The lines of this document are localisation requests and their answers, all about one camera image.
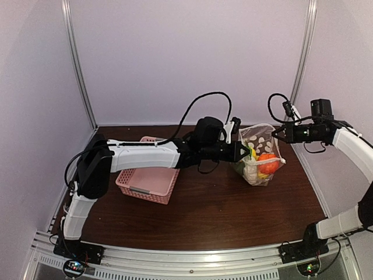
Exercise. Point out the right round circuit board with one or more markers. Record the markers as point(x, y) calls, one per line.
point(309, 268)

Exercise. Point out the left round circuit board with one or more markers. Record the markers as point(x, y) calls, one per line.
point(74, 268)

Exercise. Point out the round circuit board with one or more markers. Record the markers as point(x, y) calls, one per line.
point(309, 268)
point(74, 268)

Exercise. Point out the aluminium corner post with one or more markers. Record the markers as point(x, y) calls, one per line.
point(77, 68)
point(310, 22)

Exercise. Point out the white wrinkled cabbage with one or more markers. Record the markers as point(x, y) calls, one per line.
point(248, 170)

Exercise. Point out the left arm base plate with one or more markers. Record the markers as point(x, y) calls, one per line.
point(77, 250)

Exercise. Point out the orange pumpkin with leaf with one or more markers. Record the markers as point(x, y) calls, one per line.
point(268, 167)

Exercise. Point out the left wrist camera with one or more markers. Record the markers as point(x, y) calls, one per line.
point(231, 128)

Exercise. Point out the aluminium front rail frame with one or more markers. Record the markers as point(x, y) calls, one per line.
point(263, 262)

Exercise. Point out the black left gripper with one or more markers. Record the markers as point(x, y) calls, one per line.
point(233, 156)

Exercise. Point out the yellow pear with leaf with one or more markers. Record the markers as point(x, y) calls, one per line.
point(252, 155)

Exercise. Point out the left aluminium corner post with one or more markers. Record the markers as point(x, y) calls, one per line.
point(77, 68)

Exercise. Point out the pink perforated plastic basket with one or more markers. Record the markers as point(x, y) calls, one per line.
point(146, 168)

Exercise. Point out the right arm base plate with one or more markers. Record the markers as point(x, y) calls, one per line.
point(298, 251)

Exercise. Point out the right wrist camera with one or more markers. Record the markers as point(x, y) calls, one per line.
point(292, 112)

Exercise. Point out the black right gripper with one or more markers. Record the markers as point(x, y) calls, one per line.
point(290, 135)

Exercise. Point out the clear zip top bag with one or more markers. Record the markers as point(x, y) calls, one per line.
point(259, 137)

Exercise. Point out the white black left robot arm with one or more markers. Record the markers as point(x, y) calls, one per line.
point(210, 140)

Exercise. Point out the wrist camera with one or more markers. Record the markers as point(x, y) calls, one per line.
point(292, 112)
point(231, 128)

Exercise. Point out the right aluminium corner post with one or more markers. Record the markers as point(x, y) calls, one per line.
point(310, 22)

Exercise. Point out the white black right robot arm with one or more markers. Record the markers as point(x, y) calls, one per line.
point(324, 128)

